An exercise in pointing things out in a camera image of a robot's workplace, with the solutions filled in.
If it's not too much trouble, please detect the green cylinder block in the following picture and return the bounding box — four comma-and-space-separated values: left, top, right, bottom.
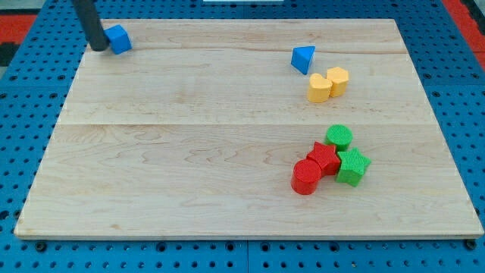
324, 124, 353, 152

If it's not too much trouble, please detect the red cylinder block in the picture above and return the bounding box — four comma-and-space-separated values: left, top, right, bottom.
291, 159, 321, 195

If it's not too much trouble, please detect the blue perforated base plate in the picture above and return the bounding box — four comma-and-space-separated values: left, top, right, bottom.
1, 0, 484, 272

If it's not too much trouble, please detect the green star block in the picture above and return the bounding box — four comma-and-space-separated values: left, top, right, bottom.
335, 147, 371, 187

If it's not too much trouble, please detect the yellow heart block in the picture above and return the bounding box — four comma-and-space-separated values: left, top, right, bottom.
307, 73, 333, 103

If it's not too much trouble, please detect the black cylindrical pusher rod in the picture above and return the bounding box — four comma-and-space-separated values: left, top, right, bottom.
71, 0, 109, 52

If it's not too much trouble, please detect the yellow hexagon block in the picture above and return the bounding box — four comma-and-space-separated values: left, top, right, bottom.
326, 67, 349, 97

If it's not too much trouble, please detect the light wooden board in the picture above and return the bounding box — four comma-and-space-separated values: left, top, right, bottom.
14, 19, 483, 240

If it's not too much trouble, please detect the blue cube block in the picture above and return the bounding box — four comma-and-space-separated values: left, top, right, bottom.
105, 24, 132, 55

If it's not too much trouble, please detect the blue triangle block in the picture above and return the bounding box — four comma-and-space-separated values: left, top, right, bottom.
290, 45, 315, 75

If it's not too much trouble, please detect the red star block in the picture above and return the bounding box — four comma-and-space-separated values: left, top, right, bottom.
306, 142, 341, 177

